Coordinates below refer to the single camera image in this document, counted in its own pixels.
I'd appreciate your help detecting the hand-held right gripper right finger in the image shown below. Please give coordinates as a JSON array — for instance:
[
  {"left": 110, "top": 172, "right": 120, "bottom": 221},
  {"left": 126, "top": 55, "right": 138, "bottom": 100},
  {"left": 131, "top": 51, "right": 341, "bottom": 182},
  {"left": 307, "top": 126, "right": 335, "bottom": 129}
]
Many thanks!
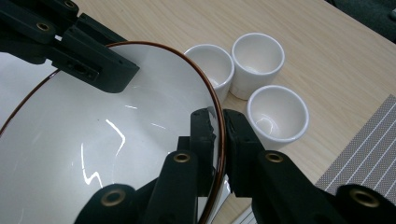
[{"left": 222, "top": 108, "right": 266, "bottom": 199}]

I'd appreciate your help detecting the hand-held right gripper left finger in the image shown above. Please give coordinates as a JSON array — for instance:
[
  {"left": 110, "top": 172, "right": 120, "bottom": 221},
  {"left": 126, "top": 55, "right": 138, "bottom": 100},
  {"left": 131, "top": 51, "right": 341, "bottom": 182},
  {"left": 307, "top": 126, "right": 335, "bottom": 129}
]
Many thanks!
[{"left": 177, "top": 106, "right": 218, "bottom": 198}]

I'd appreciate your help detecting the white cup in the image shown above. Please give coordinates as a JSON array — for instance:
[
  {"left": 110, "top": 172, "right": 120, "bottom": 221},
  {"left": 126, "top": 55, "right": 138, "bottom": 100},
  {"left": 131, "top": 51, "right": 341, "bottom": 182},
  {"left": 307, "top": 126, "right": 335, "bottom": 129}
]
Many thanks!
[
  {"left": 183, "top": 43, "right": 236, "bottom": 105},
  {"left": 247, "top": 84, "right": 311, "bottom": 150},
  {"left": 229, "top": 32, "right": 286, "bottom": 101}
]

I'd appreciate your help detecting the white bowl brown rim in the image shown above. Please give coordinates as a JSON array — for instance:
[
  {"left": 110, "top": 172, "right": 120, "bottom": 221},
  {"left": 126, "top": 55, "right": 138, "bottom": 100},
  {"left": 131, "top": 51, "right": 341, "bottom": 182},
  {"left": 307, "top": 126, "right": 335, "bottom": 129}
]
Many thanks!
[{"left": 0, "top": 40, "right": 233, "bottom": 224}]

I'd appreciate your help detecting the grey white striped placemat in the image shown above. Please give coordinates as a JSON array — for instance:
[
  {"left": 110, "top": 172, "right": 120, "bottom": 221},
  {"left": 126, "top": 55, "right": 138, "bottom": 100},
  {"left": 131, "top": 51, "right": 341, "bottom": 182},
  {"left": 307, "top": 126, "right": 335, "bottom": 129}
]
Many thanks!
[{"left": 232, "top": 92, "right": 396, "bottom": 224}]

